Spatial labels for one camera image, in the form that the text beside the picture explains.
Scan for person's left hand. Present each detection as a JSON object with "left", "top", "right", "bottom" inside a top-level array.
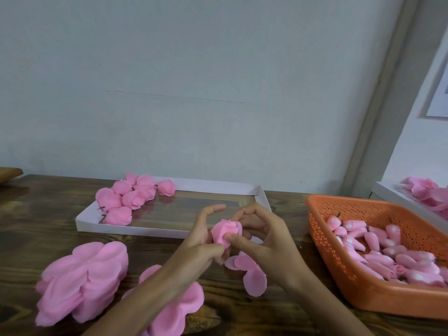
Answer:
[{"left": 161, "top": 203, "right": 228, "bottom": 286}]

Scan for person's right hand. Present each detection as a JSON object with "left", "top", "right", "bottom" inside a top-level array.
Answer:
[{"left": 224, "top": 203, "right": 312, "bottom": 287}]

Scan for white shallow tray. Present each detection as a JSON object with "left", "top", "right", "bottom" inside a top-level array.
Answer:
[{"left": 75, "top": 177, "right": 272, "bottom": 239}]

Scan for stack of pink petals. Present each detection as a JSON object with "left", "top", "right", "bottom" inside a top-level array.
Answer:
[
  {"left": 122, "top": 264, "right": 205, "bottom": 336},
  {"left": 35, "top": 240, "right": 130, "bottom": 327}
]

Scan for pink petal flower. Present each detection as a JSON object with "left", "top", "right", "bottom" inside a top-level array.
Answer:
[{"left": 135, "top": 175, "right": 158, "bottom": 202}]

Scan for pink rose buds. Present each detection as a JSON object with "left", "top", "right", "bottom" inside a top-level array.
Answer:
[{"left": 325, "top": 215, "right": 448, "bottom": 286}]

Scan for group of finished pink roses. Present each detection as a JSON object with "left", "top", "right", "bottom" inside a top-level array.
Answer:
[{"left": 95, "top": 173, "right": 177, "bottom": 226}]

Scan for pile of pink petals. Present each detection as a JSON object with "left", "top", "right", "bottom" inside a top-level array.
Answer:
[{"left": 400, "top": 177, "right": 448, "bottom": 220}]

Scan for person's right forearm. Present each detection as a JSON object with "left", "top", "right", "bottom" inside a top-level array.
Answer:
[{"left": 283, "top": 273, "right": 375, "bottom": 336}]

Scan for person's left forearm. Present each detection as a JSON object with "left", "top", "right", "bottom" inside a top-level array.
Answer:
[{"left": 84, "top": 273, "right": 193, "bottom": 336}]

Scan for orange plastic basket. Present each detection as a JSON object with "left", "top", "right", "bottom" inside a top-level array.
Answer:
[{"left": 307, "top": 194, "right": 448, "bottom": 321}]

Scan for white paper notice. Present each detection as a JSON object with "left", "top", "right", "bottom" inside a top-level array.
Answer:
[{"left": 426, "top": 59, "right": 448, "bottom": 119}]

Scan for grey door frame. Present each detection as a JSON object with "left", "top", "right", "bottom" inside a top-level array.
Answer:
[{"left": 343, "top": 0, "right": 448, "bottom": 198}]

